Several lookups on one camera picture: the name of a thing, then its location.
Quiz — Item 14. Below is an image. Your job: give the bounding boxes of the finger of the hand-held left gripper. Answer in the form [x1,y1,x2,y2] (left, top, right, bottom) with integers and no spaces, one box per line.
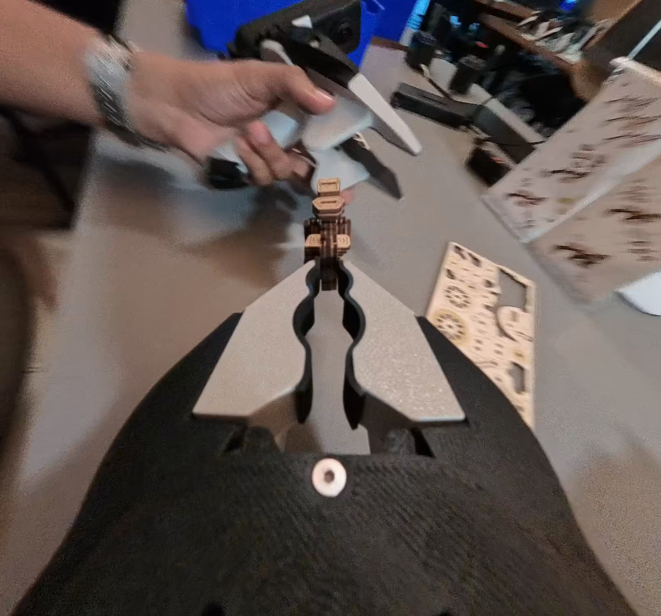
[261,39,422,156]
[302,104,403,200]

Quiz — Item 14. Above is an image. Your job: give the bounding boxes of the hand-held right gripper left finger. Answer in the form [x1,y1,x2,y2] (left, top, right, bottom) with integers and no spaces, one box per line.
[192,259,317,454]

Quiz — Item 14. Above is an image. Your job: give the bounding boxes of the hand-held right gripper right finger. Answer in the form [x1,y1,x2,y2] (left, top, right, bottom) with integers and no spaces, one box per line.
[338,259,470,433]

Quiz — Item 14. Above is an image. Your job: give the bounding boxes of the wooden parts sheet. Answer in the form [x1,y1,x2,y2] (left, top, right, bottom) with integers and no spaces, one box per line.
[426,242,538,428]

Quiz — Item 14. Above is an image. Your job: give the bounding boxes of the wooden model assembly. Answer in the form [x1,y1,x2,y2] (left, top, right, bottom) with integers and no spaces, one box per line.
[302,177,353,291]

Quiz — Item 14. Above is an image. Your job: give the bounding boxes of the person's left forearm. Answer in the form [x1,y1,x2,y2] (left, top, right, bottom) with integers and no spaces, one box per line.
[0,0,104,113]

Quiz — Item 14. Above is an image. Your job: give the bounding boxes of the person's left hand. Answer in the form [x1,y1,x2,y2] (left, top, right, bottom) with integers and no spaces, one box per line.
[124,53,337,187]

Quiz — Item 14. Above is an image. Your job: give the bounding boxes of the black cylindrical object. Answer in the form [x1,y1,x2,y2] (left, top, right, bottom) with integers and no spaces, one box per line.
[450,55,487,94]
[408,32,440,71]

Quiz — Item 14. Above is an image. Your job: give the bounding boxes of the black rectangular box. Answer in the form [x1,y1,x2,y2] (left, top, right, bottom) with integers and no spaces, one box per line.
[467,138,535,187]

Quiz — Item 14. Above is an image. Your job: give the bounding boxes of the wooden workbench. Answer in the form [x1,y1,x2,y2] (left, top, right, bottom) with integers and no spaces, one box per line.
[405,0,610,95]

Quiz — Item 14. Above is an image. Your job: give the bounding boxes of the silver wristwatch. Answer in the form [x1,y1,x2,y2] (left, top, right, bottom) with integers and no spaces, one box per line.
[85,35,144,136]

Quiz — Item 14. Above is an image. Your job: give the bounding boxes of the folded instruction sheet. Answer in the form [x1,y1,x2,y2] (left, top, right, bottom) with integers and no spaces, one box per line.
[483,59,661,307]

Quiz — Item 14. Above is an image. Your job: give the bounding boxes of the white paper sheet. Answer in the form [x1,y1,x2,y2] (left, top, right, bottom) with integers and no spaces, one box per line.
[617,273,661,317]

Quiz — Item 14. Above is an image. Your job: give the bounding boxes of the olive green shirt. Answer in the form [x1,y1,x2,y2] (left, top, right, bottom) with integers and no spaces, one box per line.
[0,110,88,452]

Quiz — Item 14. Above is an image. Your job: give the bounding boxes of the black board with beige frame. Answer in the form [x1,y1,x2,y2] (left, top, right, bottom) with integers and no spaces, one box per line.
[589,0,661,72]

